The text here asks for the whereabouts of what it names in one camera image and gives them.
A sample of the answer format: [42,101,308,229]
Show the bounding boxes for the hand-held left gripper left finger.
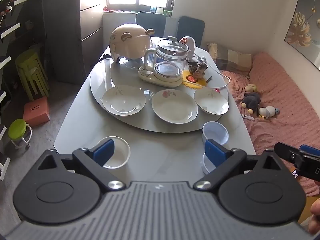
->
[37,139,126,192]

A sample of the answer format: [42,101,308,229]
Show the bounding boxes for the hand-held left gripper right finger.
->
[194,139,285,191]

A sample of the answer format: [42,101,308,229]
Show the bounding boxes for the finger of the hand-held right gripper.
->
[299,144,320,157]
[274,142,304,164]

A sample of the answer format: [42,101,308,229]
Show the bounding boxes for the white plastic bowl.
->
[96,136,131,169]
[202,152,218,175]
[202,121,229,146]

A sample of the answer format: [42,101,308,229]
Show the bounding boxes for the white plate with leaf print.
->
[194,87,229,116]

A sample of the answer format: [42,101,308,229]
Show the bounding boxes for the white plate with thistle print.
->
[102,85,147,117]

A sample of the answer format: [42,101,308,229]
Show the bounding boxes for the white plate with pink flower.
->
[151,89,199,124]

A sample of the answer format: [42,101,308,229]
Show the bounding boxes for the person's right hand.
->
[309,200,320,233]

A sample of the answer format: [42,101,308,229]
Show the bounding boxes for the white duck plush toy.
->
[258,105,280,119]

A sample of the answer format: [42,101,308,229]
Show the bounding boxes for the pink blanket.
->
[220,52,320,197]

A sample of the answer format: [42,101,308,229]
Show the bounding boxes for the dark grey plush toy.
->
[241,92,262,117]

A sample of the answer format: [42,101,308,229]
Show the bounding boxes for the grey round turntable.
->
[89,37,229,132]

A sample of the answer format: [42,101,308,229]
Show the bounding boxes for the yellow scalloped coaster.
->
[182,70,208,89]

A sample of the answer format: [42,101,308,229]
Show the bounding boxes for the orange box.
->
[23,96,50,127]

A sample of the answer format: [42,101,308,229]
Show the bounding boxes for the brown figurine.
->
[196,60,208,78]

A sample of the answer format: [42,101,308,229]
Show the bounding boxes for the green round stool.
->
[8,119,33,150]

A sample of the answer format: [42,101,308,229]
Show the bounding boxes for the checked pillow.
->
[207,42,253,77]

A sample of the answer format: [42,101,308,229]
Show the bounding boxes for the glass kettle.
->
[143,36,193,79]

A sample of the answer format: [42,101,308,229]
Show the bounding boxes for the stack of green stools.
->
[14,49,50,101]

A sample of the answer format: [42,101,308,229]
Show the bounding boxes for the small white appliance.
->
[180,36,196,58]

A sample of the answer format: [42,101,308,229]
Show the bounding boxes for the cream pig-shaped cover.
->
[109,23,155,64]

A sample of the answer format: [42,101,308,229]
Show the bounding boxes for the grey cabinet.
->
[42,0,104,84]

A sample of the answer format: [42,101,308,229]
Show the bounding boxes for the dark chair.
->
[135,12,167,38]
[176,16,206,47]

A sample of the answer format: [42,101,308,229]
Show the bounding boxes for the white cable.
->
[192,52,232,90]

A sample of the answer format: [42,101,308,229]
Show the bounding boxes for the framed leaf wall picture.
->
[284,0,320,70]

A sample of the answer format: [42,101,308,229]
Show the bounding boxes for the dark wall shelf unit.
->
[0,0,34,182]

